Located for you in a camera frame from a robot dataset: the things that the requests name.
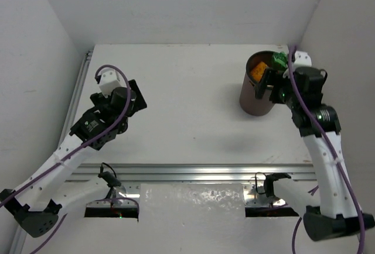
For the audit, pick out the brown plastic bin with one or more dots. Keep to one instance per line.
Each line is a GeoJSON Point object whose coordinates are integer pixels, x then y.
{"type": "Point", "coordinates": [247, 100]}

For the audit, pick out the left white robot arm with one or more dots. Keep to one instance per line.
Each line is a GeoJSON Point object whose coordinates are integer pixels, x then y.
{"type": "Point", "coordinates": [36, 205]}

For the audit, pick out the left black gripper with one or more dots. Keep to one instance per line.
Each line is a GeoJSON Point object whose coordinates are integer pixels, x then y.
{"type": "Point", "coordinates": [138, 97]}

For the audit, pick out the orange bottle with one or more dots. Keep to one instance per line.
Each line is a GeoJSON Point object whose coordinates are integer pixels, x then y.
{"type": "Point", "coordinates": [257, 72]}

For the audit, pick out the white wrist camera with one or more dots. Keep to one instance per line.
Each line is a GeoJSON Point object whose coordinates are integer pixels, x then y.
{"type": "Point", "coordinates": [107, 81]}
{"type": "Point", "coordinates": [299, 59]}

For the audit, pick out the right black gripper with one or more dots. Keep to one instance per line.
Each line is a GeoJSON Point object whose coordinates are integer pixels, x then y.
{"type": "Point", "coordinates": [276, 79]}

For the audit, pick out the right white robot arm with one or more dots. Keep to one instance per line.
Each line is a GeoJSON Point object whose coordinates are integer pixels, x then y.
{"type": "Point", "coordinates": [334, 214]}

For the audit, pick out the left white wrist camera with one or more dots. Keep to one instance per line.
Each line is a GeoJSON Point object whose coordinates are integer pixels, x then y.
{"type": "Point", "coordinates": [107, 81]}

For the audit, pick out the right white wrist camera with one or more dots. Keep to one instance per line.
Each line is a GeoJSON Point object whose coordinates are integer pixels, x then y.
{"type": "Point", "coordinates": [299, 59]}

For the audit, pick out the green plastic bottle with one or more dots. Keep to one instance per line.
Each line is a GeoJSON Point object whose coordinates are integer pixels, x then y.
{"type": "Point", "coordinates": [279, 61]}

